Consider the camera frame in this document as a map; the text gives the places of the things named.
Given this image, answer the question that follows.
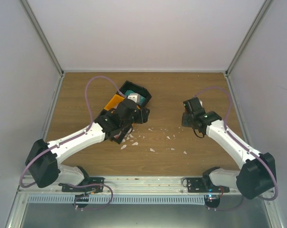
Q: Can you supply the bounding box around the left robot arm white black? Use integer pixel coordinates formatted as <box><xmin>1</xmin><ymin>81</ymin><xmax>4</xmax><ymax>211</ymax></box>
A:
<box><xmin>25</xmin><ymin>99</ymin><xmax>150</xmax><ymax>192</ymax></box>

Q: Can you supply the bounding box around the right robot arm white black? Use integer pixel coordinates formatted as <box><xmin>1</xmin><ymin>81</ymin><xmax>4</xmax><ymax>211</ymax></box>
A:
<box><xmin>182</xmin><ymin>97</ymin><xmax>278</xmax><ymax>200</ymax></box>

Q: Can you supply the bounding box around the black bin with teal cards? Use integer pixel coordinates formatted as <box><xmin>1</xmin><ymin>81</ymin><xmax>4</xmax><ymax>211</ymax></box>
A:
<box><xmin>119</xmin><ymin>81</ymin><xmax>152</xmax><ymax>107</ymax></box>

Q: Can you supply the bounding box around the black bin with red cards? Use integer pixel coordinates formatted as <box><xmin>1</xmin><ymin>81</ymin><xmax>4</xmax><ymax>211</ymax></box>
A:
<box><xmin>109</xmin><ymin>125</ymin><xmax>133</xmax><ymax>144</ymax></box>

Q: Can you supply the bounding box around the yellow bin with white cards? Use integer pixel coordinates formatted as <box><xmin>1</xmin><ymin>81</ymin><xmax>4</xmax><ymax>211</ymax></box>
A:
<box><xmin>104</xmin><ymin>94</ymin><xmax>124</xmax><ymax>111</ymax></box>

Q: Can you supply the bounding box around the red white card stack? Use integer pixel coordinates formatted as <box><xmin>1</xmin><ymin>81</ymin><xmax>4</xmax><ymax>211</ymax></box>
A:
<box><xmin>114</xmin><ymin>131</ymin><xmax>125</xmax><ymax>141</ymax></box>

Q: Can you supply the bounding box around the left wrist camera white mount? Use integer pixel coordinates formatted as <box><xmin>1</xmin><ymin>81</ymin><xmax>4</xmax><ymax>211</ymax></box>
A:
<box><xmin>127</xmin><ymin>93</ymin><xmax>140</xmax><ymax>104</ymax></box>

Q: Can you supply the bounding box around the aluminium front rail frame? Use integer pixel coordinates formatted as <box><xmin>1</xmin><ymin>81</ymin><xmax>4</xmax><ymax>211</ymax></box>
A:
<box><xmin>6</xmin><ymin>176</ymin><xmax>284</xmax><ymax>228</ymax></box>

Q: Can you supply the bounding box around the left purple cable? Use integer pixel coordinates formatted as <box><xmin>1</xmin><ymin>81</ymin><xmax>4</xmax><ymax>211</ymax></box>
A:
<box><xmin>19</xmin><ymin>76</ymin><xmax>132</xmax><ymax>211</ymax></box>

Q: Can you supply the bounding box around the grey slotted cable duct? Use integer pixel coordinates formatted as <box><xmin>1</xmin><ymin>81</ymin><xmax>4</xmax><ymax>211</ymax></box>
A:
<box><xmin>28</xmin><ymin>194</ymin><xmax>205</xmax><ymax>205</ymax></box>

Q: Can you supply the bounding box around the right aluminium corner post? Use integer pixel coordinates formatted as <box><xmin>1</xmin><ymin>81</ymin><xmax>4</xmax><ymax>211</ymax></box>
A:
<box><xmin>224</xmin><ymin>0</ymin><xmax>276</xmax><ymax>76</ymax></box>

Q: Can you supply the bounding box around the aluminium corner post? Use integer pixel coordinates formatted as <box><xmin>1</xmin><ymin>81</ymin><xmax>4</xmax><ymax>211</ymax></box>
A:
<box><xmin>19</xmin><ymin>0</ymin><xmax>65</xmax><ymax>76</ymax></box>
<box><xmin>224</xmin><ymin>0</ymin><xmax>276</xmax><ymax>76</ymax></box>

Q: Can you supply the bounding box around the left aluminium corner post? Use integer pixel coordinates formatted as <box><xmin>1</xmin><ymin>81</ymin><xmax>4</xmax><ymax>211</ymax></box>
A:
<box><xmin>19</xmin><ymin>0</ymin><xmax>65</xmax><ymax>76</ymax></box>

